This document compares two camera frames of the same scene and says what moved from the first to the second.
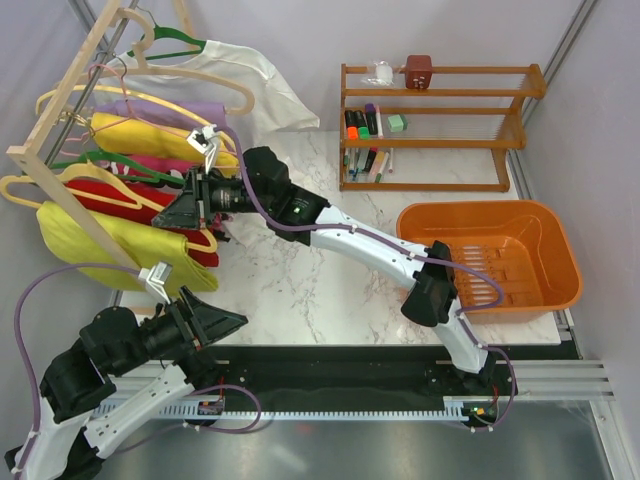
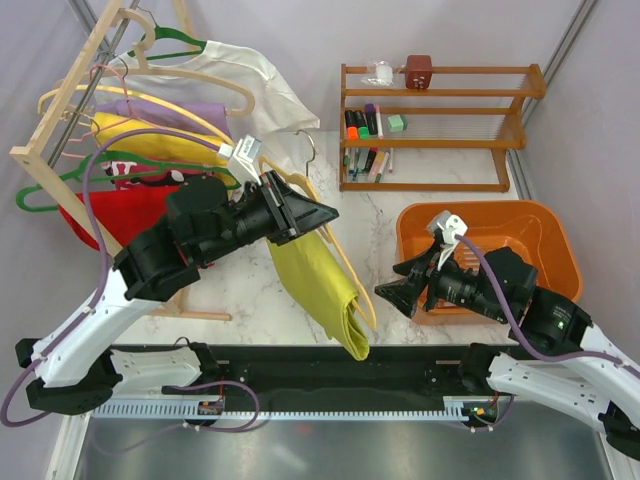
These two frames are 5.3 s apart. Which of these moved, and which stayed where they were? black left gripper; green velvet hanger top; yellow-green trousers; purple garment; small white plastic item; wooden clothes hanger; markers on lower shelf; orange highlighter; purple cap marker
Moved: yellow-green trousers; wooden clothes hanger; black left gripper
Stayed: purple cap marker; orange highlighter; green velvet hanger top; small white plastic item; purple garment; markers on lower shelf
